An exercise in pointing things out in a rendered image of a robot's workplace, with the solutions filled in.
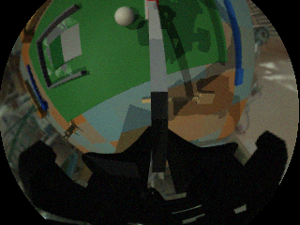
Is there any grey ball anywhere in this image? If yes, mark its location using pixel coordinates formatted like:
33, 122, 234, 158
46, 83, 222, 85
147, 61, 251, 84
113, 7, 135, 26

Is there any green putting mat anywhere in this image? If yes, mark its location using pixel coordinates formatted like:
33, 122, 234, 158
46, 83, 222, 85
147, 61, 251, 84
29, 0, 218, 123

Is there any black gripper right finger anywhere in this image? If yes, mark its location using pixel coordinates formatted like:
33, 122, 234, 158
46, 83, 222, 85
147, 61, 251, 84
166, 129, 237, 195

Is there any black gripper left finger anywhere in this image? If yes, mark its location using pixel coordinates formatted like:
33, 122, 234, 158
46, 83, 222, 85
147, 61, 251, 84
82, 127, 151, 198

